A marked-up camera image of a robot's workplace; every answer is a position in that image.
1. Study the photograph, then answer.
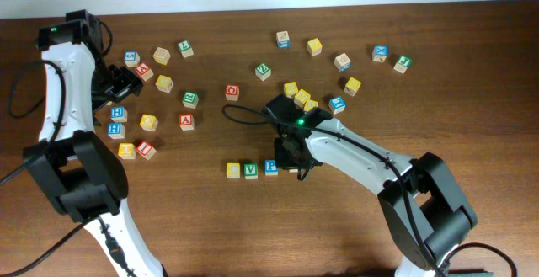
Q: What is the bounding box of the blue P block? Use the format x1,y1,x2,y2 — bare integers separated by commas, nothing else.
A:
264,159,279,176

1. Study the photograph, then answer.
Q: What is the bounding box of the green V block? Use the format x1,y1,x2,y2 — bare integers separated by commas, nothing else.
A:
244,163,259,179

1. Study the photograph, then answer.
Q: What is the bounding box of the yellow C block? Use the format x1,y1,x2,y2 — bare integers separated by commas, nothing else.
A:
226,162,241,179

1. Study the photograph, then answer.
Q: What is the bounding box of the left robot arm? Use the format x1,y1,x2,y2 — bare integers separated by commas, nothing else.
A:
23,10,167,276

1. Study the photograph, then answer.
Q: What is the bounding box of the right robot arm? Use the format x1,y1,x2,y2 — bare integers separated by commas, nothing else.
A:
262,95,478,276

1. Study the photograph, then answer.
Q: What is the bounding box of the red A block upper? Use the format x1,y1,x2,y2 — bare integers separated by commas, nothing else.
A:
135,61,154,81

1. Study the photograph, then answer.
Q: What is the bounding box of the red a block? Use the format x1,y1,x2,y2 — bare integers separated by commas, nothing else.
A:
135,61,154,81
179,114,195,131

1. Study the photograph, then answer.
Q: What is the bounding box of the blue number 5 block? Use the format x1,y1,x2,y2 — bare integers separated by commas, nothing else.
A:
123,51,141,68

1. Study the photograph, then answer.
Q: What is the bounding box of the blue H block upper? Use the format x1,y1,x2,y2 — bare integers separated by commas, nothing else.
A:
110,106,128,123

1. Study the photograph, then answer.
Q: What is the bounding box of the blue h block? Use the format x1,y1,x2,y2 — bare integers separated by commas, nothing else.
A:
110,106,128,123
107,123,125,139

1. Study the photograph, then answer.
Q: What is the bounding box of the yellow block upper left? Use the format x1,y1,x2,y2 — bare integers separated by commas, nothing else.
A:
155,75,173,93

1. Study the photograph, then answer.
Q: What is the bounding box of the blue H block lower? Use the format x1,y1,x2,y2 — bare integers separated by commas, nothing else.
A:
107,123,125,139

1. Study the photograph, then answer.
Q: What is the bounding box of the plain wood yellow-side block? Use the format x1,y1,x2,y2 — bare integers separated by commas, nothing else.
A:
152,47,171,66

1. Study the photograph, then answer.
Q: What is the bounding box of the yellow block middle left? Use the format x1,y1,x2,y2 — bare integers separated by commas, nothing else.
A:
139,114,158,131

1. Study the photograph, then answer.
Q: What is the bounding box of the yellow block cluster lower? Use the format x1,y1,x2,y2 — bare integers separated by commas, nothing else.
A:
303,99,318,112

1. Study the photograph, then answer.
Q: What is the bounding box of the yellow block cluster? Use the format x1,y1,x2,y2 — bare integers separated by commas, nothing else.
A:
303,99,318,112
293,89,311,109
283,82,299,99

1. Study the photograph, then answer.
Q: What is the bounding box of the yellow block cluster middle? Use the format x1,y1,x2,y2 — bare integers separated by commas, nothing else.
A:
293,89,311,109

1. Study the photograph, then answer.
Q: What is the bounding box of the yellow block cluster left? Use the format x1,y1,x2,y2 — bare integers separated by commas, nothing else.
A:
283,82,299,99

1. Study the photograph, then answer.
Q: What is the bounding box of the blue E block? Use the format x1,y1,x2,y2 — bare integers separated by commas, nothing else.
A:
328,96,346,115

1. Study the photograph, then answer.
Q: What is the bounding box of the yellow D block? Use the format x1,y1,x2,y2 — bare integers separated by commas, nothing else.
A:
118,143,136,160

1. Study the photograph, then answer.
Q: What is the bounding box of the red I block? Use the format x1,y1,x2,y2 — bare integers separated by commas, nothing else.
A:
136,141,157,160

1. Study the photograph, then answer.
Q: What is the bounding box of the green L block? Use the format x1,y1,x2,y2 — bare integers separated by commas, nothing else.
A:
178,40,194,58

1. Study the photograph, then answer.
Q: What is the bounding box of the red A block lower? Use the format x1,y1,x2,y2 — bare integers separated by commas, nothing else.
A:
179,114,195,131

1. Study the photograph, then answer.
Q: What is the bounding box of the red O block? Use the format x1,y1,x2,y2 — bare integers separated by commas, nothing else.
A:
225,84,239,101

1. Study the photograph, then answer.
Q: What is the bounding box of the green Z block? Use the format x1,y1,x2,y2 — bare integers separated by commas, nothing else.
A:
255,63,271,81

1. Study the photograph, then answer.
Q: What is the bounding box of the yellow block right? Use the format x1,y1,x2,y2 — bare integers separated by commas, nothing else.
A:
344,77,361,96

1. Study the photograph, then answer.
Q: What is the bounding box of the wood block blue side right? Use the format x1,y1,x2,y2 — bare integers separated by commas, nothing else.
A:
334,53,351,72

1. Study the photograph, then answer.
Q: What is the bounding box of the wood block blue side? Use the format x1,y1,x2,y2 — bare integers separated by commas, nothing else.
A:
276,31,291,49
334,53,351,72

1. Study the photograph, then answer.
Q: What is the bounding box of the yellow block top centre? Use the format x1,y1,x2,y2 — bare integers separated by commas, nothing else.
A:
307,38,323,56

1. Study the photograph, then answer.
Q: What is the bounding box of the blue X block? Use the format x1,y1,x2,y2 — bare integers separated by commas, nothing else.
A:
372,45,388,62

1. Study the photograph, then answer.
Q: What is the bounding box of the green J block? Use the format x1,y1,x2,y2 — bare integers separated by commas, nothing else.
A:
393,56,413,74

